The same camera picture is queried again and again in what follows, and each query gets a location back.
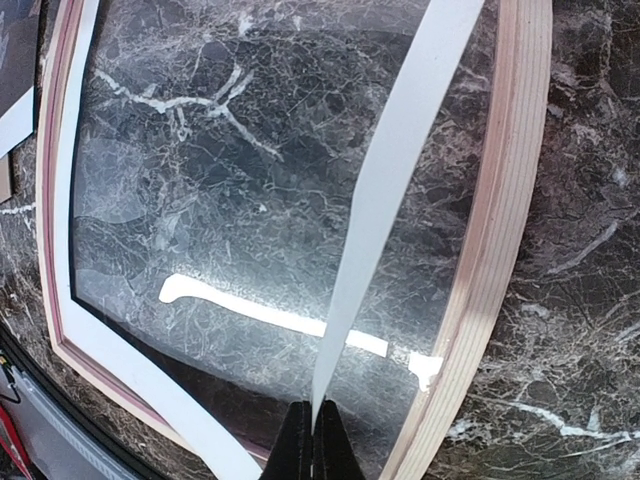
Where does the white mat paper sheet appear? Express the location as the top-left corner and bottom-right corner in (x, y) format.
(42, 1), (482, 479)

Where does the black front table rail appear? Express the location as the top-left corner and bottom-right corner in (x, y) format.
(1, 326), (165, 479)

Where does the brown cardboard backing board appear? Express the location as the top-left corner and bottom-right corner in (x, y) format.
(0, 154), (12, 203)

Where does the pink wooden picture frame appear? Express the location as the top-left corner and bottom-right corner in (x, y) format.
(36, 1), (553, 479)

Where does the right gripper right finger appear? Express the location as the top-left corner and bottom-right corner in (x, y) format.
(312, 400), (365, 480)

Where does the clear acrylic sheet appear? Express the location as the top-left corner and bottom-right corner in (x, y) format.
(70, 1), (497, 479)

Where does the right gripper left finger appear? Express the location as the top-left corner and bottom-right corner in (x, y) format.
(261, 401), (313, 480)

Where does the photo print white border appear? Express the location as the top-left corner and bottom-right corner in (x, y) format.
(1, 0), (41, 157)

